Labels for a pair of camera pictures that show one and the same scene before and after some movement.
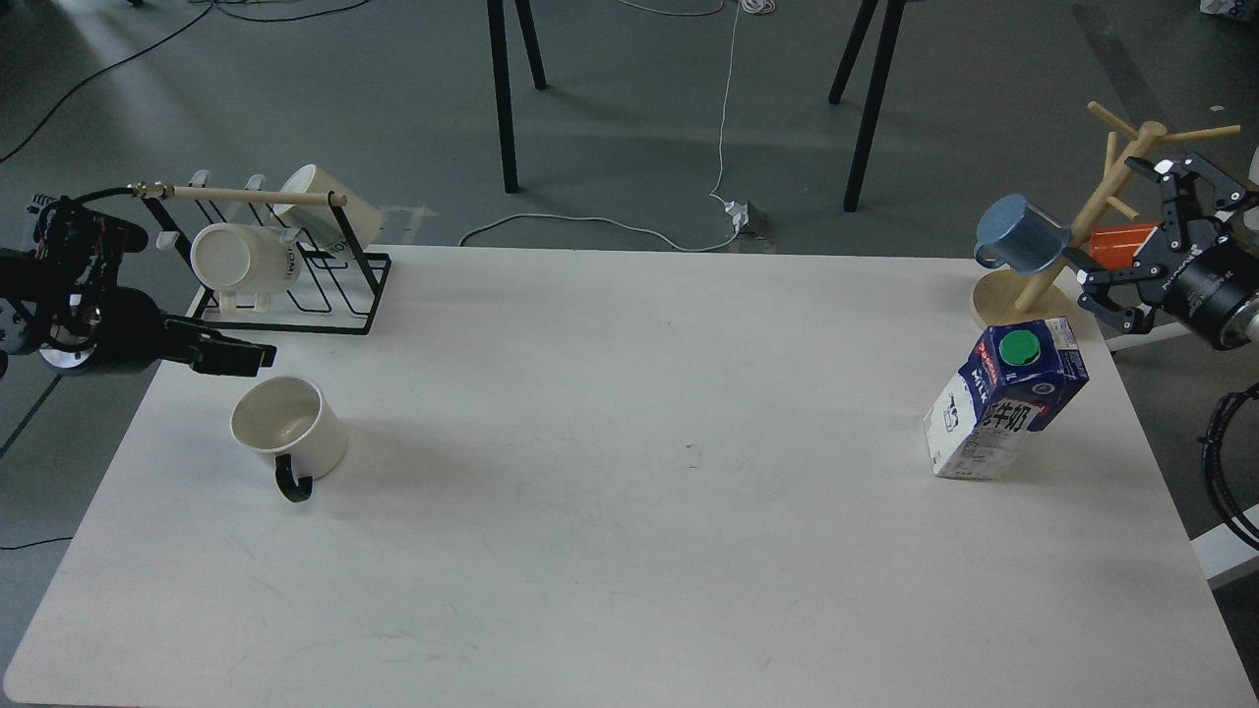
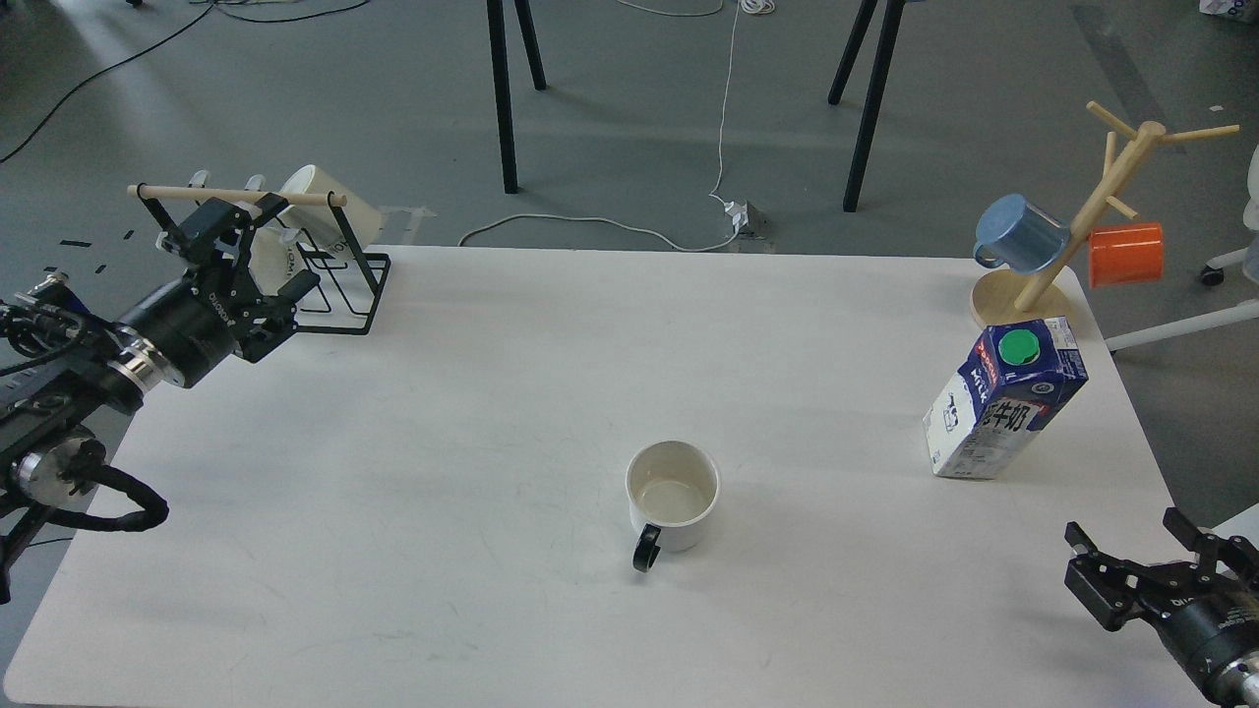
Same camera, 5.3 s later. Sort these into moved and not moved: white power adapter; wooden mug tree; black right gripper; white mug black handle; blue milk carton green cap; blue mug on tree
Moved: black right gripper; white mug black handle
Not moved: blue mug on tree; white power adapter; wooden mug tree; blue milk carton green cap
